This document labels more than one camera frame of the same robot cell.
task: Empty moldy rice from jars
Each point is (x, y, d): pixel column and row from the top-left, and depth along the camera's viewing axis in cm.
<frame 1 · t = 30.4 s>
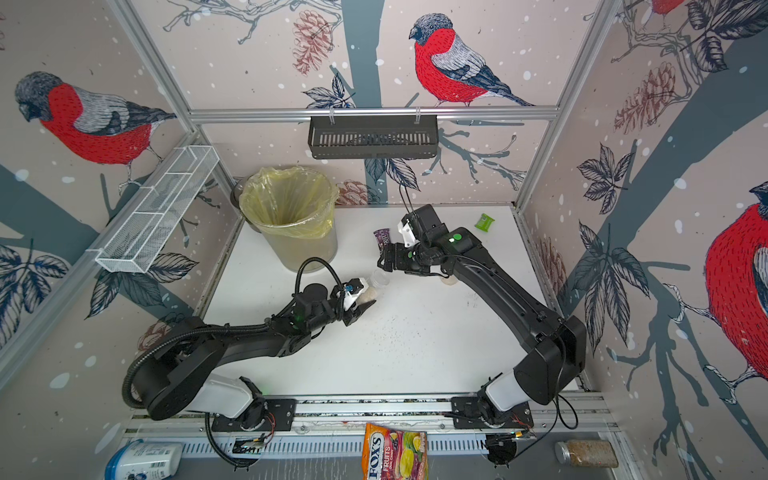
left hand: (371, 288, 83), fingers open
right hand: (388, 260, 76), fingers open
bin with yellow bag: (294, 208, 106), point 14 cm above the table
green snack packet: (485, 222, 116), point 2 cm above the table

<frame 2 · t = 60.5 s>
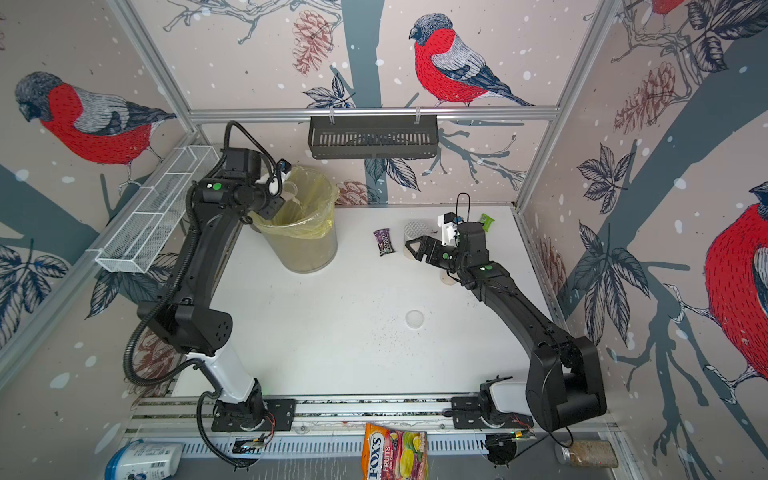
left hand: (271, 190, 80), fingers open
right hand: (416, 243, 82), fingers open
the named things where they were.

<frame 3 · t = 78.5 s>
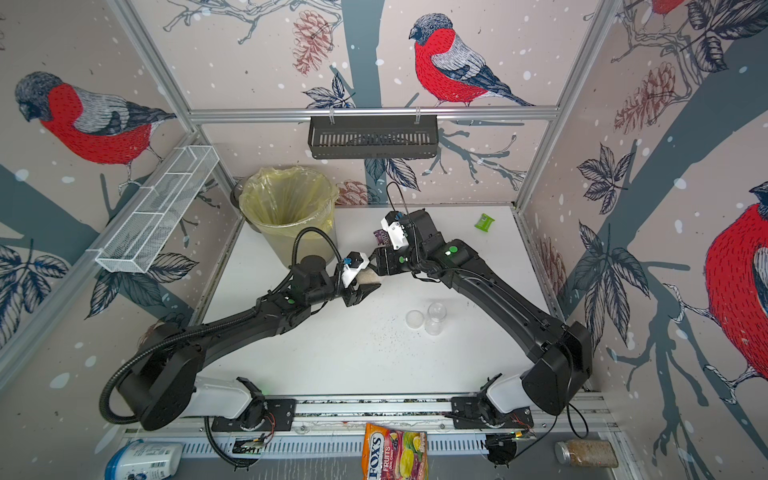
left hand: (376, 271, 79), fingers open
right hand: (377, 256, 75), fingers open
the named things where they were.

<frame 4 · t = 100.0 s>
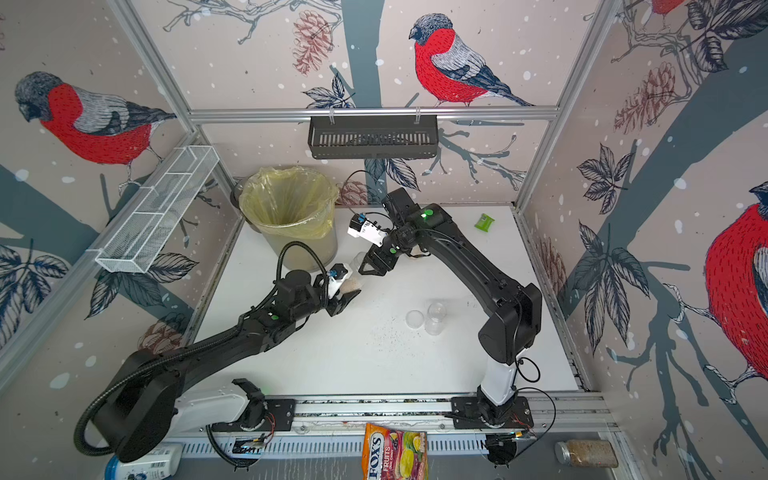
left hand: (355, 276, 81), fingers open
right hand: (368, 257, 77), fingers open
the named things where they were.

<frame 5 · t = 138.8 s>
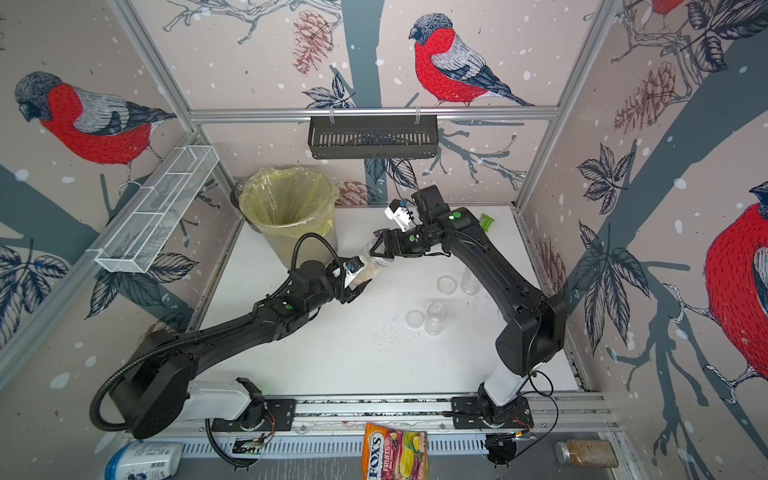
left hand: (364, 263, 81), fingers open
right hand: (383, 248, 76), fingers open
clear jar lid: (446, 284, 100), on the table
the other named things where they were.

